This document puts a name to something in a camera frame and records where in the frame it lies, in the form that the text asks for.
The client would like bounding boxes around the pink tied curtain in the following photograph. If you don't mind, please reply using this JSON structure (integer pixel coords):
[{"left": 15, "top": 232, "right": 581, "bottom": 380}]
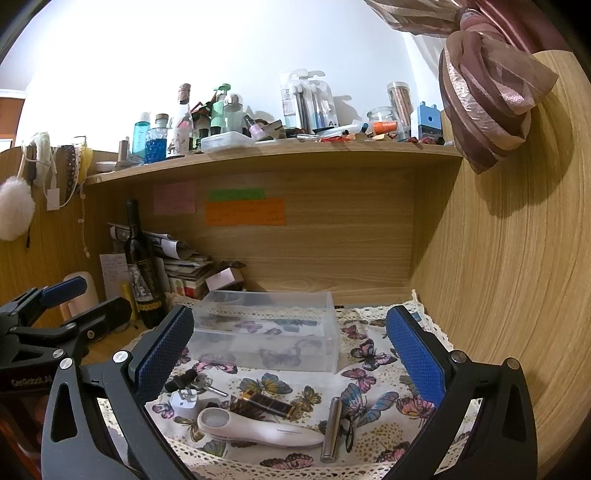
[{"left": 368, "top": 1, "right": 568, "bottom": 174}]

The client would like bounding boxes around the small pink white box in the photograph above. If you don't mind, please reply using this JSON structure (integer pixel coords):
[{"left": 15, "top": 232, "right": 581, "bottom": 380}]
[{"left": 205, "top": 267, "right": 243, "bottom": 291}]

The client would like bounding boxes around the blue liquid bottle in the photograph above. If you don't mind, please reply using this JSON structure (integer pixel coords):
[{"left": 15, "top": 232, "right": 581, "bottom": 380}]
[{"left": 144, "top": 113, "right": 169, "bottom": 164}]

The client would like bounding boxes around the green sticky note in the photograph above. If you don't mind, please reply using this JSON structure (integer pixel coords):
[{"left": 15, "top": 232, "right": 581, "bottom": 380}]
[{"left": 208, "top": 188, "right": 266, "bottom": 202}]

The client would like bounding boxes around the blue plastic box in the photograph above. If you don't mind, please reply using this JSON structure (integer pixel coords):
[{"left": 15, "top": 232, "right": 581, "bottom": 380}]
[{"left": 417, "top": 101, "right": 443, "bottom": 142}]

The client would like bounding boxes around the clear plastic storage box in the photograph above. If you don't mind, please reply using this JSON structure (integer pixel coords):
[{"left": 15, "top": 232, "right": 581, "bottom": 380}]
[{"left": 188, "top": 291, "right": 339, "bottom": 373}]

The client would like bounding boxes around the silver metal cylinder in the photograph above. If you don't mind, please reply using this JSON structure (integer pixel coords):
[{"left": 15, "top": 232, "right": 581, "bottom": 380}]
[{"left": 320, "top": 397, "right": 342, "bottom": 463}]

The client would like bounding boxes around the orange sticky note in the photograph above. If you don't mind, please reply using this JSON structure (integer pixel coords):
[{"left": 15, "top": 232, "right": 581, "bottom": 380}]
[{"left": 204, "top": 198, "right": 286, "bottom": 227}]

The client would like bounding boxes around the dark wine bottle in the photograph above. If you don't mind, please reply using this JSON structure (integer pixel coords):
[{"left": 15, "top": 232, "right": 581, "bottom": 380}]
[{"left": 124, "top": 199, "right": 167, "bottom": 329}]

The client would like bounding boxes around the butterfly print lace cloth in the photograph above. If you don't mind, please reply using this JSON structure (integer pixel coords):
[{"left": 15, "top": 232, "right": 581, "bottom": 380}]
[{"left": 146, "top": 306, "right": 435, "bottom": 479}]

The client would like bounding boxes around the stack of books and papers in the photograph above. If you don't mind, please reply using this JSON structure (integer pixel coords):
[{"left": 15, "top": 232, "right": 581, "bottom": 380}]
[{"left": 100, "top": 224, "right": 214, "bottom": 300}]

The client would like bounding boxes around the white handheld magnifier device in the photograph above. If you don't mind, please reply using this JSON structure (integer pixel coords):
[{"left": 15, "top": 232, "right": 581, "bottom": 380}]
[{"left": 197, "top": 407, "right": 325, "bottom": 448}]

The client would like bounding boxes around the orange capped tube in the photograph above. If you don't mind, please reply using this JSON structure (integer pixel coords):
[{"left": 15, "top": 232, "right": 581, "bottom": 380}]
[{"left": 361, "top": 120, "right": 399, "bottom": 136}]

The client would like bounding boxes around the cream cylindrical roll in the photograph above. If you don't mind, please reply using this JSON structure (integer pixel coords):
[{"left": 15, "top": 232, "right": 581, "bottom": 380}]
[{"left": 59, "top": 271, "right": 99, "bottom": 321}]

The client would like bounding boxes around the pink sticky note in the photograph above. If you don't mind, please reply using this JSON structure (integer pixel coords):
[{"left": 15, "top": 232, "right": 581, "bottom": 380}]
[{"left": 153, "top": 181, "right": 197, "bottom": 216}]

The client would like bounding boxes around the tall clear jar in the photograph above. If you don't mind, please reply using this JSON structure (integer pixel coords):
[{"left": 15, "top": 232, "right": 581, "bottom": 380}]
[{"left": 387, "top": 81, "right": 413, "bottom": 139}]

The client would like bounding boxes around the white fluffy pompom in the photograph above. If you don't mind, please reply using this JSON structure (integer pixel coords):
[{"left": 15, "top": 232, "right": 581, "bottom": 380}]
[{"left": 0, "top": 176, "right": 35, "bottom": 242}]

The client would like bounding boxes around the clear lidded container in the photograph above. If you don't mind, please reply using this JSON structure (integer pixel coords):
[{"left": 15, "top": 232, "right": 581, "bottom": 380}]
[{"left": 200, "top": 131, "right": 256, "bottom": 153}]

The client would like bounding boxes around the packaged toothbrush set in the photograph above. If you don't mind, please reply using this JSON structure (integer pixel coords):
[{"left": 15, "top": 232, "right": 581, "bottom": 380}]
[{"left": 281, "top": 69, "right": 339, "bottom": 133}]

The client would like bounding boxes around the tortoiseshell gold hair clip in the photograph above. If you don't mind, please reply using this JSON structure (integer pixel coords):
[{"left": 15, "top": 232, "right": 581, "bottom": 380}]
[{"left": 229, "top": 390, "right": 297, "bottom": 420}]

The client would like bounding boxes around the teal pump bottle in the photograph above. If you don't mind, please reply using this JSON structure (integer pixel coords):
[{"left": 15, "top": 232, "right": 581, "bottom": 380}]
[{"left": 209, "top": 83, "right": 230, "bottom": 135}]

